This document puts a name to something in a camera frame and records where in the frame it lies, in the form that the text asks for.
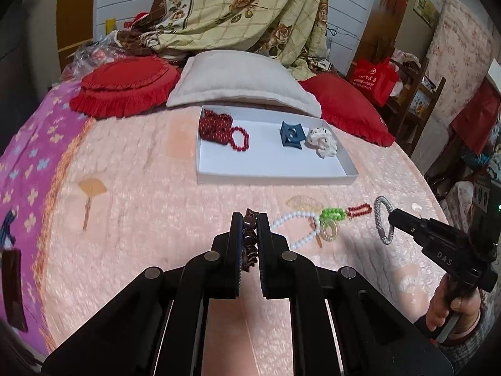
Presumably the white bead bracelet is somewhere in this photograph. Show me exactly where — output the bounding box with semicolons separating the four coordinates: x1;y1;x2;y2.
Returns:
271;210;320;250

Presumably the floral checked bed sheet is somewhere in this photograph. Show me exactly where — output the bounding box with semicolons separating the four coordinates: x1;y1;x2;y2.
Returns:
116;0;330;81

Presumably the white pillow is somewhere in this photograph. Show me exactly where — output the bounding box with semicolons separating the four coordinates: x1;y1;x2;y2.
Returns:
166;50;323;118

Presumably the dark red bead bracelet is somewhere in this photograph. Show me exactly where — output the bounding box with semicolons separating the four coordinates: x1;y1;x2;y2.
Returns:
199;110;234;145

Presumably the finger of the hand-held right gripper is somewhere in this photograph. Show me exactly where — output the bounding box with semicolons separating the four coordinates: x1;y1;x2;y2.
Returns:
387;209;422;236

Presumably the thin red bead bracelet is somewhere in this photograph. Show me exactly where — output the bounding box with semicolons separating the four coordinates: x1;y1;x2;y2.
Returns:
346;202;372;218

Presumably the white hair scrunchie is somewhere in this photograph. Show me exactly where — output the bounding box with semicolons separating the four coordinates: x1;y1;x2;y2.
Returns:
306;127;338;160

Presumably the clear plastic bag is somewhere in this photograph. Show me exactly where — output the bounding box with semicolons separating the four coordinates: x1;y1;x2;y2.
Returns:
62;34;119;82

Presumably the person's right forearm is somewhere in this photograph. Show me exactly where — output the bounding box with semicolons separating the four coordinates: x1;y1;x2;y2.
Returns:
415;305;501;369

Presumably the grey braided bracelet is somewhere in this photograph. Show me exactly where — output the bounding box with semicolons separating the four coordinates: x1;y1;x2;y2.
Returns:
374;196;394;245

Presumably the person's right hand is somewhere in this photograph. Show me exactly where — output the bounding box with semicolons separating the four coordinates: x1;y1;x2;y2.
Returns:
426;272;483;339

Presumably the white tray box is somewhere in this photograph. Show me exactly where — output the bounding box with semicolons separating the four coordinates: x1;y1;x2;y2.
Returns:
196;104;359;186

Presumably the dark blue bracelet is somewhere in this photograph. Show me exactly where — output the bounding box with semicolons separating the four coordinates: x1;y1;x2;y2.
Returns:
279;121;306;150

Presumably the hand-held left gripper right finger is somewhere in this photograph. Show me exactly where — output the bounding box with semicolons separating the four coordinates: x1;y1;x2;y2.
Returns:
256;212;455;376

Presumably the round red frilled cushion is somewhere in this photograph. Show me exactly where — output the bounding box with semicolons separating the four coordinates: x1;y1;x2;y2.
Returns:
69;55;182;119

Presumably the purple flower blanket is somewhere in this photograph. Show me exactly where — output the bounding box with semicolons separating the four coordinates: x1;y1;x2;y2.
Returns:
0;79;96;355

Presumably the pink plush blanket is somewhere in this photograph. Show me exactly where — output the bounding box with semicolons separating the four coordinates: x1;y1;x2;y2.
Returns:
33;100;451;376

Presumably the red shopping bag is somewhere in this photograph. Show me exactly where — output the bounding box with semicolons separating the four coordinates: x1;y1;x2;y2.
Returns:
346;56;400;107

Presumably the pink floral mattress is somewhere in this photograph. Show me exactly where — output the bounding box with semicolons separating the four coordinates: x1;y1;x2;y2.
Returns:
424;0;494;127

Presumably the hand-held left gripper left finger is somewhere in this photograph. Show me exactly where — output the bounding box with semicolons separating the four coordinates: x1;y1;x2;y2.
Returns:
41;212;244;376

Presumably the green bead bracelet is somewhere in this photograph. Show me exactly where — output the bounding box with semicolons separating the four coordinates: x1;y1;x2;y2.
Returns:
320;207;347;222

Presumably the wall poster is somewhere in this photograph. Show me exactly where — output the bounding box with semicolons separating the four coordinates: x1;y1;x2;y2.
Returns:
414;0;440;29

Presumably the square red frilled cushion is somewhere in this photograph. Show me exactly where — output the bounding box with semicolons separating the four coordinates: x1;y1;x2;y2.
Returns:
298;72;396;148

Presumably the brown bead bracelet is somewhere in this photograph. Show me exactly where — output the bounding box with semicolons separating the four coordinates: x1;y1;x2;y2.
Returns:
240;209;260;273

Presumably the wooden shelf rack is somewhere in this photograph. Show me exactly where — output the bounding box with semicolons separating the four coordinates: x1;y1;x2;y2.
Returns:
385;58;447;158

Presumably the red cloth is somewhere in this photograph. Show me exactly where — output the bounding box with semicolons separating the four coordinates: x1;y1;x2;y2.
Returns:
450;75;501;146

